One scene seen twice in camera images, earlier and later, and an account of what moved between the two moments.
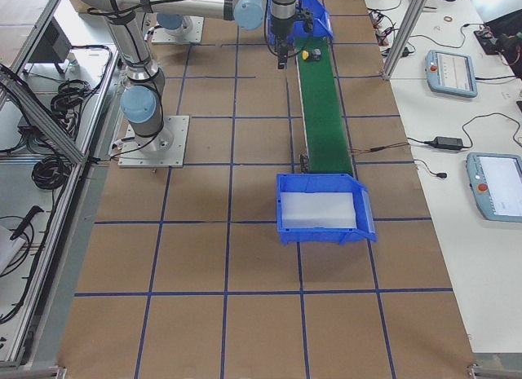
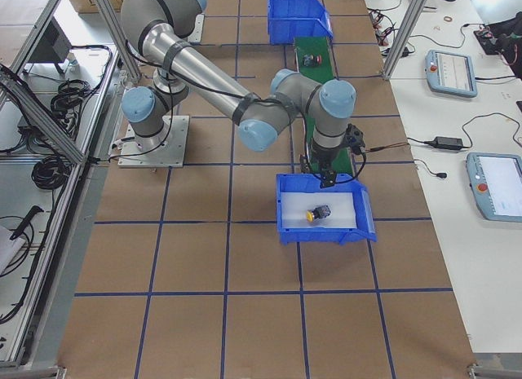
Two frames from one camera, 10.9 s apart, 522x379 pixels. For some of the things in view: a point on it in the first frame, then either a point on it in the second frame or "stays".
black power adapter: x=448 y=143 stays
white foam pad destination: x=304 y=209 stays
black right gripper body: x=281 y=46 → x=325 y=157
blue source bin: x=321 y=24 stays
